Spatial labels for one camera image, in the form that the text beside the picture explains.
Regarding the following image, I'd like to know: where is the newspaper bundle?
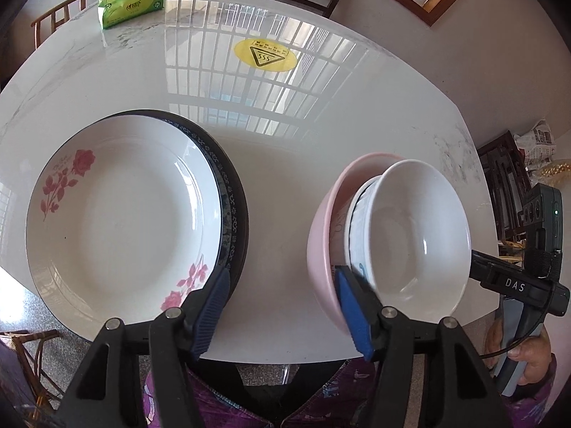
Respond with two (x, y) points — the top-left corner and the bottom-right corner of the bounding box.
(513, 119), (556, 168)

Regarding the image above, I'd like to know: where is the black cable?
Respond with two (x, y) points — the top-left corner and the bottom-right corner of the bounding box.
(479, 275), (557, 360)

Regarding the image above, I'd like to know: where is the dark wooden side cabinet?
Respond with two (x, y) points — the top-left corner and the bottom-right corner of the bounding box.
(477, 132), (531, 241)

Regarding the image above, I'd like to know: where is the white blue striped bowl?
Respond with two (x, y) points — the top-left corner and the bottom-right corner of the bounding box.
(344, 175), (381, 277)

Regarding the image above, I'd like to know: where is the yellow round warning sticker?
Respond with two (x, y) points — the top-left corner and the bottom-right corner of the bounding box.
(233, 39), (298, 72)

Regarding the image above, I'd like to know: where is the right hand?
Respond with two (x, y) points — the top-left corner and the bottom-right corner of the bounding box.
(484, 319), (552, 387)

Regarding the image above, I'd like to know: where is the rattan chair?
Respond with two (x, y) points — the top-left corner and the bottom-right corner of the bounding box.
(1, 330), (64, 410)

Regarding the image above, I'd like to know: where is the white pink striped Rabbit bowl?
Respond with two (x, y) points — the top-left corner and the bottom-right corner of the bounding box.
(364, 159), (471, 323)

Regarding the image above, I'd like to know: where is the white plate with red roses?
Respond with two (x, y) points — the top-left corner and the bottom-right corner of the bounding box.
(26, 115), (223, 340)

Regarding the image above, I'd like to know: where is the blue floral porcelain plate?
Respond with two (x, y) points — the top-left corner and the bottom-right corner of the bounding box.
(128, 108), (250, 295)

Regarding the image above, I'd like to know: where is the light wooden chair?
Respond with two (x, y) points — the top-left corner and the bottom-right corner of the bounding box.
(30, 0), (87, 49)

